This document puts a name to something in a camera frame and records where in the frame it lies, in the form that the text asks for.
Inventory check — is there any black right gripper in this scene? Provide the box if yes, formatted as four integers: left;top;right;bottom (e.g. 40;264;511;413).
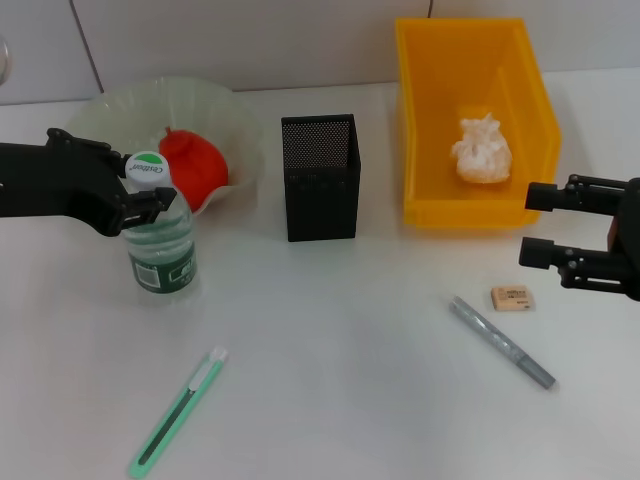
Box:
518;173;640;303

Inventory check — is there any pale green glass fruit plate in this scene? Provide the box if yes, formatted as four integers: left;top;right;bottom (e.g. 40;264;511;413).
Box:
67;77;265;220

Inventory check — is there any black mesh pen holder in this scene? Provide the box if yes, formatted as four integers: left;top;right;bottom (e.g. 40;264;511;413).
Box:
280;113;362;244

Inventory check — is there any white paper ball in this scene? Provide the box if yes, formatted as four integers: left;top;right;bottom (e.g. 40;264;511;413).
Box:
451;113;515;185

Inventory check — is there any clear green-label water bottle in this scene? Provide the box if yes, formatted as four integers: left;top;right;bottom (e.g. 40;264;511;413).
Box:
122;149;199;304

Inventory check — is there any beige eraser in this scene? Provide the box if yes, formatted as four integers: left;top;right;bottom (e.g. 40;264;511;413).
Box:
490;284;532;314

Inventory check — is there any orange fruit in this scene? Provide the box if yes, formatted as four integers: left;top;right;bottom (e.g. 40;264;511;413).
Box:
158;127;231;211

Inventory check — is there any green utility knife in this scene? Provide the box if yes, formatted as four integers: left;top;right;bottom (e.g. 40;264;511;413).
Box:
127;347;230;480

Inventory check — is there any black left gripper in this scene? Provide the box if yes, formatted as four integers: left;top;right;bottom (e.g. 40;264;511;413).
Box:
0;127;178;238

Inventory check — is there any yellow plastic bin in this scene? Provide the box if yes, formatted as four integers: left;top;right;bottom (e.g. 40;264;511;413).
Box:
394;17;562;230

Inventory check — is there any grey pen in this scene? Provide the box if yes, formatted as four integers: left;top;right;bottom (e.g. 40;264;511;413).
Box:
448;294;557;390

